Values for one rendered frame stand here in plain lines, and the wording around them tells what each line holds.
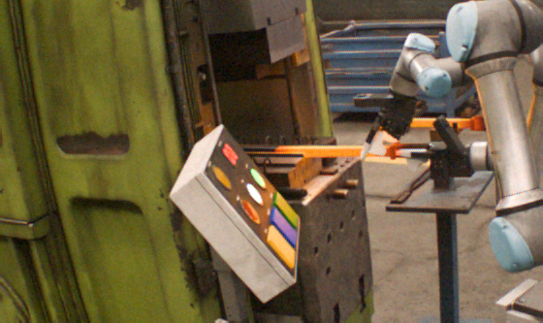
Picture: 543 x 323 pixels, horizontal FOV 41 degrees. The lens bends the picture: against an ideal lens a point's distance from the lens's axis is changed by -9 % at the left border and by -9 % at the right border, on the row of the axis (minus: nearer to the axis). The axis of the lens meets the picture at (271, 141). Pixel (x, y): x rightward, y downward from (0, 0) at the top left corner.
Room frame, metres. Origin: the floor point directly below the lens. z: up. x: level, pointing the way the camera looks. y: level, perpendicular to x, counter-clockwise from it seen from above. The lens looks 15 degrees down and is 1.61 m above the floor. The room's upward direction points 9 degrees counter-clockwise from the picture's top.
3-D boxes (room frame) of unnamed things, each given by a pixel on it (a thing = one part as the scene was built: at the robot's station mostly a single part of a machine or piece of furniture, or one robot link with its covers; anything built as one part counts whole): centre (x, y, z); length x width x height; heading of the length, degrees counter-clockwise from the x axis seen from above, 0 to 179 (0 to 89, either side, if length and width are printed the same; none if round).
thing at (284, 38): (2.16, 0.10, 1.32); 0.42 x 0.20 x 0.10; 60
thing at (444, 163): (1.87, -0.45, 0.98); 0.12 x 0.08 x 0.09; 60
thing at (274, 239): (1.42, 0.02, 1.01); 0.07 x 0.05 x 0.07; 175
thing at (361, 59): (6.18, -1.11, 0.36); 1.20 x 0.80 x 0.72; 55
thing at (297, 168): (2.16, 0.10, 0.96); 0.42 x 0.20 x 0.09; 60
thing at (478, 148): (1.83, -0.52, 0.99); 0.08 x 0.05 x 0.08; 150
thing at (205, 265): (1.80, 0.21, 0.80); 0.06 x 0.03 x 0.14; 150
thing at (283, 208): (1.62, 0.00, 1.01); 0.07 x 0.05 x 0.07; 175
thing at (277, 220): (1.52, 0.01, 1.01); 0.07 x 0.05 x 0.07; 175
